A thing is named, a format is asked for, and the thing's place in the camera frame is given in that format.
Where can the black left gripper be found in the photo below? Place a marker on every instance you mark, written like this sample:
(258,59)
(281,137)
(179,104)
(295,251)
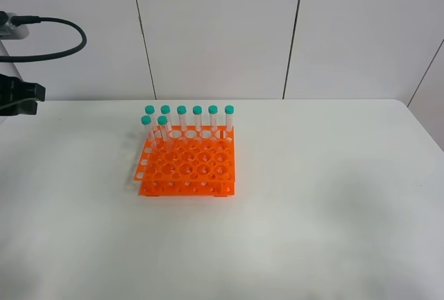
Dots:
(19,97)

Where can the clear tube green cap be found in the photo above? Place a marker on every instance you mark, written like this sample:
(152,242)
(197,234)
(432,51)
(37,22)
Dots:
(163,123)

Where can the rack tube front left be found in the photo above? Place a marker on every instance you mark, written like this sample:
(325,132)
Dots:
(150,133)

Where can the rack tube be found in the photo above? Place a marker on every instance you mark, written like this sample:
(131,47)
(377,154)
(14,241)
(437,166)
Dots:
(229,113)
(197,111)
(150,133)
(213,111)
(150,111)
(166,111)
(182,115)

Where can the orange test tube rack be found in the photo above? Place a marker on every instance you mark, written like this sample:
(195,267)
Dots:
(186,166)

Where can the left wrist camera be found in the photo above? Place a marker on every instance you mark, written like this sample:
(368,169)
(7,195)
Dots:
(8,31)

